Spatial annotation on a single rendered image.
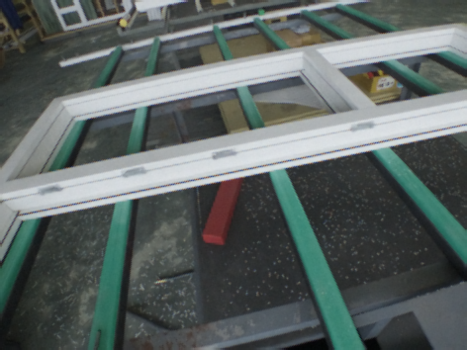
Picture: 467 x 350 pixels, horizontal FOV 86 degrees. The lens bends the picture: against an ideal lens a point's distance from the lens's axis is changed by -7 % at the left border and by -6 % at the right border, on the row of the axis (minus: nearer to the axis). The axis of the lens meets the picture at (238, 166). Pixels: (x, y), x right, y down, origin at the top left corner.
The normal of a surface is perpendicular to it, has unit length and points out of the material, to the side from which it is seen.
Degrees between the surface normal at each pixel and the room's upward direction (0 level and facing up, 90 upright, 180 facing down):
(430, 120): 90
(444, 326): 0
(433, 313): 0
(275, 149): 90
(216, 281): 0
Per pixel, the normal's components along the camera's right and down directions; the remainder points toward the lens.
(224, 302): -0.14, -0.73
